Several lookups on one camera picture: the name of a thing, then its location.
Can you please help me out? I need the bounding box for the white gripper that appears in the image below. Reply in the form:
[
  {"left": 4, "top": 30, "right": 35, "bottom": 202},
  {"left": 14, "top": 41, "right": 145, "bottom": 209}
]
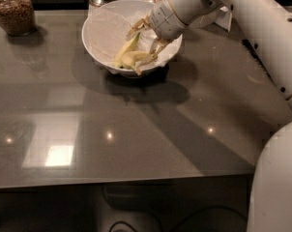
[{"left": 127, "top": 0, "right": 188, "bottom": 67}]

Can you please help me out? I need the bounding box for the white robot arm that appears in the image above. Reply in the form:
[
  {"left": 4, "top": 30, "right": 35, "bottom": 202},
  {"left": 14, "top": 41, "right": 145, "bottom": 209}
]
[{"left": 128, "top": 0, "right": 292, "bottom": 232}]

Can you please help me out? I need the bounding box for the yellow green banana upright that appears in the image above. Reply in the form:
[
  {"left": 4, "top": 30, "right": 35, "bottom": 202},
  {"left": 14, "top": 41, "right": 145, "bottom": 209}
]
[{"left": 113, "top": 35, "right": 139, "bottom": 68}]

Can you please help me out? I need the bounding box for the white bowl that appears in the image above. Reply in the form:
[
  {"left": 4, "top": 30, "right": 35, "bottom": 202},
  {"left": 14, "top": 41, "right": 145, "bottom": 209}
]
[{"left": 81, "top": 0, "right": 183, "bottom": 79}]

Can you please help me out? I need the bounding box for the white paper napkin liner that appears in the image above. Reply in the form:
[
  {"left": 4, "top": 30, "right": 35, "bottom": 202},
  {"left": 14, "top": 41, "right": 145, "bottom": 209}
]
[{"left": 86, "top": 7, "right": 179, "bottom": 74}]

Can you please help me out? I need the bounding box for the white folded card stand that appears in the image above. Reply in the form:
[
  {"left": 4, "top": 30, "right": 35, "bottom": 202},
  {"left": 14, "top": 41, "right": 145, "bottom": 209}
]
[{"left": 198, "top": 6, "right": 232, "bottom": 32}]

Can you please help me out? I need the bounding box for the black mesh mat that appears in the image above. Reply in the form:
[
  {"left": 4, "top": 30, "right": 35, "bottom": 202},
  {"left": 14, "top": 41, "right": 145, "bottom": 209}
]
[{"left": 242, "top": 39, "right": 268, "bottom": 74}]

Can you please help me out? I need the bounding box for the glass jar with grains left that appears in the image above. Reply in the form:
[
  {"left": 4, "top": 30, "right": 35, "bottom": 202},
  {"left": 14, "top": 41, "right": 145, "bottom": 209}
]
[{"left": 0, "top": 0, "right": 36, "bottom": 36}]

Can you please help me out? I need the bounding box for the black floor cable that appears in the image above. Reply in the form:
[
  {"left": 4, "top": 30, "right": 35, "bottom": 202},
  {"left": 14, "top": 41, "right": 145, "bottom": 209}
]
[{"left": 107, "top": 205, "right": 250, "bottom": 232}]

